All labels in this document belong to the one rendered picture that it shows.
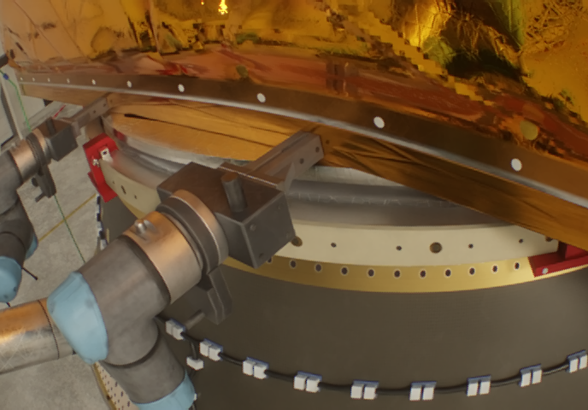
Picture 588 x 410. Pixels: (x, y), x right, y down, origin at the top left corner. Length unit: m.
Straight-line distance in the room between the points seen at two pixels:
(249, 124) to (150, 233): 0.23
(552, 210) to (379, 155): 0.21
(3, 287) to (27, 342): 0.25
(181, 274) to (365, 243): 0.19
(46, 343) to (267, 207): 0.29
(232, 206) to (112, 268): 0.12
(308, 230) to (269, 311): 0.17
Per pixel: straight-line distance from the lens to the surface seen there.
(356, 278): 0.64
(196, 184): 0.53
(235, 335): 0.76
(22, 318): 0.58
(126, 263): 0.45
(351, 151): 0.56
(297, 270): 0.67
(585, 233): 0.46
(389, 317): 0.65
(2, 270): 0.80
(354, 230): 0.56
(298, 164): 0.56
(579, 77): 0.34
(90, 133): 1.05
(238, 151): 0.65
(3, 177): 0.89
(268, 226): 0.48
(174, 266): 0.46
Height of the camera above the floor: 2.05
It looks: 34 degrees down
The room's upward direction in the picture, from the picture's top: 15 degrees counter-clockwise
